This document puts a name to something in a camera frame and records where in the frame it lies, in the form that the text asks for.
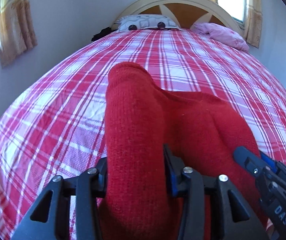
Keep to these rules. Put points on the black object beside bed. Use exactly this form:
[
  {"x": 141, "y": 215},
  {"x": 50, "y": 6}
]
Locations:
[{"x": 104, "y": 32}]

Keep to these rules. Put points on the beige left side curtain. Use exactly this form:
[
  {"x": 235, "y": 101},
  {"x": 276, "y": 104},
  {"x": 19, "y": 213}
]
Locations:
[{"x": 17, "y": 34}]

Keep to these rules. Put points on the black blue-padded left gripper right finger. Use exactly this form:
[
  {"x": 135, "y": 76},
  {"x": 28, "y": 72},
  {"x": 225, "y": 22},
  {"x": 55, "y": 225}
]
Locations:
[{"x": 212, "y": 206}]

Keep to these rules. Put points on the white patterned pillow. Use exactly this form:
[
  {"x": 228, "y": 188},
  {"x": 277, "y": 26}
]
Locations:
[{"x": 145, "y": 21}]

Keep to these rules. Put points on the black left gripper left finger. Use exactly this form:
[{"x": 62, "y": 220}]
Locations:
[{"x": 49, "y": 216}]

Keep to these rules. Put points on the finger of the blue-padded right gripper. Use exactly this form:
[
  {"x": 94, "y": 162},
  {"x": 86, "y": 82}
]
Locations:
[{"x": 278, "y": 168}]

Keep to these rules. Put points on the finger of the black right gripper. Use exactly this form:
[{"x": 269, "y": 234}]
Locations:
[{"x": 272, "y": 196}]

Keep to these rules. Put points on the red knitted feather-pattern sweater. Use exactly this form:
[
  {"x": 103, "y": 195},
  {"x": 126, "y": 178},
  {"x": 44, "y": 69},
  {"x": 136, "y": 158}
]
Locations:
[{"x": 140, "y": 118}]

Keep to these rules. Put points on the cream wooden headboard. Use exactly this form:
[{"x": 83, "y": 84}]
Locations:
[{"x": 184, "y": 12}]

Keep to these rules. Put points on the red white plaid bedspread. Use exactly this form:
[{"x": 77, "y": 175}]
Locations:
[{"x": 56, "y": 126}]

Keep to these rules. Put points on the pink pillow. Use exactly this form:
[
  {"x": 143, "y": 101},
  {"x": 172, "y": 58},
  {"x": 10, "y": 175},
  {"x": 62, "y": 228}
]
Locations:
[{"x": 221, "y": 34}]

